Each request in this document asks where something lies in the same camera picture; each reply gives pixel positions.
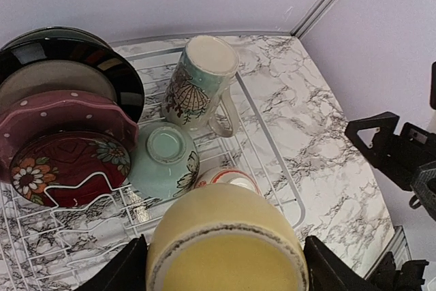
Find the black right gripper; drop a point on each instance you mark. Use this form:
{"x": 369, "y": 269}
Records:
{"x": 403, "y": 158}

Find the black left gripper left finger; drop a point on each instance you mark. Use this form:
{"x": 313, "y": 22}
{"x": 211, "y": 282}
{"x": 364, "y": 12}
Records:
{"x": 125, "y": 272}

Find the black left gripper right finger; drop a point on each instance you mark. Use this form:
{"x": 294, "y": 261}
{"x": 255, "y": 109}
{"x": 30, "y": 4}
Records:
{"x": 329, "y": 272}

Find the yellow ceramic mug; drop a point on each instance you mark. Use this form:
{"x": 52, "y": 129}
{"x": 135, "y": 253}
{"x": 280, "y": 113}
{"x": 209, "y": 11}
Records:
{"x": 225, "y": 237}

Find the red floral plate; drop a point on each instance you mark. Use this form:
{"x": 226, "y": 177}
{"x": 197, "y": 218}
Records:
{"x": 69, "y": 169}

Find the tall seashell ceramic mug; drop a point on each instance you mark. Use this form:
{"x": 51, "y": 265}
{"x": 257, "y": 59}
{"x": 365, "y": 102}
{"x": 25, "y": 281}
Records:
{"x": 198, "y": 93}

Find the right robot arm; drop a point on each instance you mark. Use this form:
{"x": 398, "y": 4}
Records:
{"x": 423, "y": 192}

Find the light green floral bowl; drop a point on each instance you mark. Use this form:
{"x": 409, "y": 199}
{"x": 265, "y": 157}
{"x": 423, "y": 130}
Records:
{"x": 165, "y": 163}

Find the white red patterned bowl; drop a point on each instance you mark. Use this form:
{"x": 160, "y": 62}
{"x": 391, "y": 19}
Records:
{"x": 228, "y": 175}

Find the pink dotted scalloped plate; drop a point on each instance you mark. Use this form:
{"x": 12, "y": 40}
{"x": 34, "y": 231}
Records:
{"x": 71, "y": 110}

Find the black striped large plate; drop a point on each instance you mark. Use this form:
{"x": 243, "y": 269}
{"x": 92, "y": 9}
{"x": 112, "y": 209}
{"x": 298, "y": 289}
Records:
{"x": 65, "y": 58}

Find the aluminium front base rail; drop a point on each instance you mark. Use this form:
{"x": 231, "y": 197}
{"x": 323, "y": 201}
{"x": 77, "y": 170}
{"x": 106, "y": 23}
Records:
{"x": 395, "y": 269}

